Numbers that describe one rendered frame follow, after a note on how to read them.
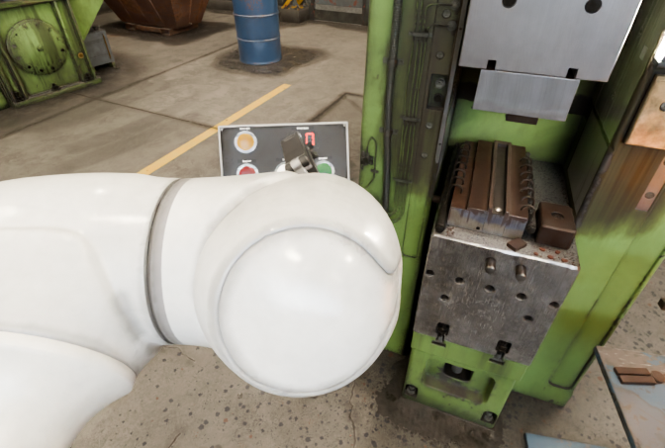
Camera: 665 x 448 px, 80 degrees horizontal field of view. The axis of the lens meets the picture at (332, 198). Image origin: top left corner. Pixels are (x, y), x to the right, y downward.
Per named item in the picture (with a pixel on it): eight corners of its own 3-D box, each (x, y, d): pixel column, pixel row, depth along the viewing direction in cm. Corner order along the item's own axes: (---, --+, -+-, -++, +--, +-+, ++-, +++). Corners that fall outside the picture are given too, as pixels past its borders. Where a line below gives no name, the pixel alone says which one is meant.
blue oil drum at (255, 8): (266, 67, 512) (259, -9, 460) (230, 61, 533) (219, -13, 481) (290, 55, 555) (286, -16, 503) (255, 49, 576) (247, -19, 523)
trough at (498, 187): (508, 217, 107) (509, 212, 106) (487, 212, 108) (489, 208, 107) (510, 145, 138) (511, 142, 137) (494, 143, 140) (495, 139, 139)
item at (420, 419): (505, 491, 139) (506, 489, 139) (348, 429, 156) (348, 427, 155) (507, 388, 169) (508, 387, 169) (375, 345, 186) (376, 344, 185)
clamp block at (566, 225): (568, 251, 106) (577, 232, 102) (534, 243, 108) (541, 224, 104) (564, 224, 115) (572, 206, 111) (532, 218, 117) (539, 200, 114)
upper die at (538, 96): (564, 122, 88) (580, 80, 83) (471, 109, 94) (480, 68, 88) (551, 65, 120) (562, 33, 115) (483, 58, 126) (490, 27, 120)
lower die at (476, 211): (520, 240, 109) (529, 216, 104) (446, 224, 115) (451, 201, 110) (519, 165, 141) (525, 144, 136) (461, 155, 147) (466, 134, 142)
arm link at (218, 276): (388, 166, 30) (215, 169, 30) (433, 176, 14) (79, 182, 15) (388, 305, 31) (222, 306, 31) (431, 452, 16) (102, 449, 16)
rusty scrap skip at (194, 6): (179, 43, 606) (165, -20, 556) (94, 30, 673) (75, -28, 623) (229, 26, 693) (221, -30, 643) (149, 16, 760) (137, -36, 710)
